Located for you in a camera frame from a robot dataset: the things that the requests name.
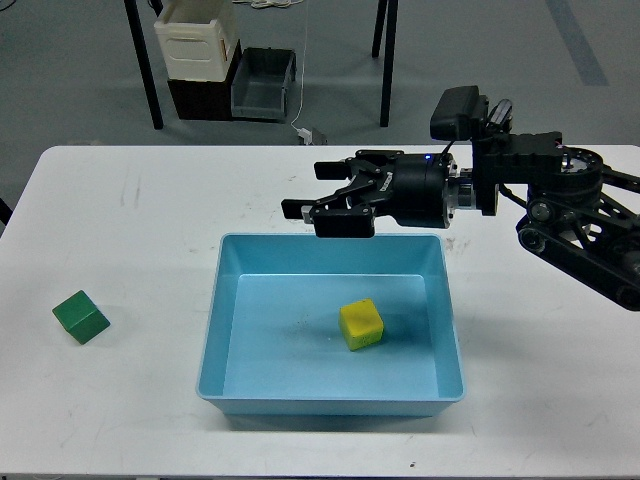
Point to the black table leg right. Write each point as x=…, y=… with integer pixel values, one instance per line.
x=384, y=37

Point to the blue plastic tray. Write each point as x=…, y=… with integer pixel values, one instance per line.
x=274, y=347

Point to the yellow cube block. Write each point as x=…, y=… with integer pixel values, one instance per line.
x=360, y=324

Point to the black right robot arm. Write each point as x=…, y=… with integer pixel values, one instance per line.
x=569, y=221

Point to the green cube block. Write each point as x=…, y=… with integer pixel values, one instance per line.
x=80, y=317

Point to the cream plastic crate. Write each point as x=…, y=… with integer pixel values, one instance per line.
x=197, y=39

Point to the white power adapter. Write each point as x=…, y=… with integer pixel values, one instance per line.
x=305, y=136

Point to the dark grey storage bin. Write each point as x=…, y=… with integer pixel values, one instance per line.
x=261, y=85

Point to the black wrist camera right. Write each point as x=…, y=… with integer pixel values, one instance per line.
x=460, y=114

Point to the black crate under cream crate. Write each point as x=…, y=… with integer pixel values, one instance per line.
x=205, y=100

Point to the black table leg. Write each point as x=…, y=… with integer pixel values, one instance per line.
x=140, y=48
x=384, y=37

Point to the black table leg left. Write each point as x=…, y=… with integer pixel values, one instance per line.
x=140, y=48

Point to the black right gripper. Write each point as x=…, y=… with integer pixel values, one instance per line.
x=410, y=188

